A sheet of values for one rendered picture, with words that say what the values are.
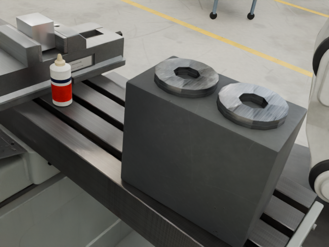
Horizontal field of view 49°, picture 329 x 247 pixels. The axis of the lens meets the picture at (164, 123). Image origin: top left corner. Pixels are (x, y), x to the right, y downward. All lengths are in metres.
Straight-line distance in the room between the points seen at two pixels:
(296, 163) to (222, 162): 0.85
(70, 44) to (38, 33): 0.07
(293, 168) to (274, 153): 0.85
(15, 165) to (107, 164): 0.25
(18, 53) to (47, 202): 0.37
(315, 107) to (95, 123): 0.53
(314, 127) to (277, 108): 0.55
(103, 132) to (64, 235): 0.47
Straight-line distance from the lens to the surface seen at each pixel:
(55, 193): 0.94
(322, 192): 1.08
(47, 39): 0.82
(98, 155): 0.65
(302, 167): 1.29
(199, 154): 0.47
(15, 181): 0.85
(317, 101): 0.93
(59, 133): 0.70
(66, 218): 1.06
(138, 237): 1.41
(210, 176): 0.48
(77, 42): 0.83
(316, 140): 1.04
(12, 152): 0.78
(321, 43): 0.91
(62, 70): 0.73
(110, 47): 0.90
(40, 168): 0.83
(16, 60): 0.81
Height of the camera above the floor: 1.34
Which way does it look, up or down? 36 degrees down
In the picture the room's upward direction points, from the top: 8 degrees clockwise
